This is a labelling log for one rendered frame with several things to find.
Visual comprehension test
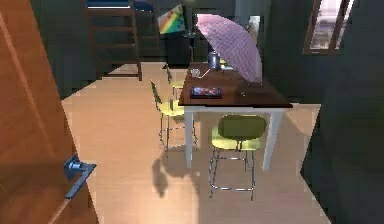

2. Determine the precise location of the yellow green metal chair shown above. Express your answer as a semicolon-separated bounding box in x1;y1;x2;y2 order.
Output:
165;66;185;100
149;79;199;150
208;114;268;202

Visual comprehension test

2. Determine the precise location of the brown table with white legs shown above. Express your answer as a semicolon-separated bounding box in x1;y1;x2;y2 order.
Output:
178;61;294;173

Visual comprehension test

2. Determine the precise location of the blue grey metal pot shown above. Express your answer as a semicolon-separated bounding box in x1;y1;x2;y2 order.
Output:
207;50;222;71

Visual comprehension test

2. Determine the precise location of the black cabinet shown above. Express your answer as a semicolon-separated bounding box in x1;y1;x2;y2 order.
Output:
165;31;194;66

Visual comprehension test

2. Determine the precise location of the pink open umbrella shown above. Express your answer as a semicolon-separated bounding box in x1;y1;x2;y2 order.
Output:
195;13;264;84

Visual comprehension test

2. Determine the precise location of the colourful striped framed picture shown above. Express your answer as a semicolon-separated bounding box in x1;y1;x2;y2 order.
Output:
156;3;186;35

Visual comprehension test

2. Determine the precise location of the brown framed window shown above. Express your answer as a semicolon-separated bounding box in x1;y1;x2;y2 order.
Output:
302;0;355;56

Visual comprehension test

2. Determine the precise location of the brown wooden room door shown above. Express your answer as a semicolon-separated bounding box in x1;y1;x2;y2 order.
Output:
0;0;100;224

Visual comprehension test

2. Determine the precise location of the blue metal door handle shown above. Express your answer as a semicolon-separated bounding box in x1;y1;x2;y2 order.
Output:
63;154;98;200

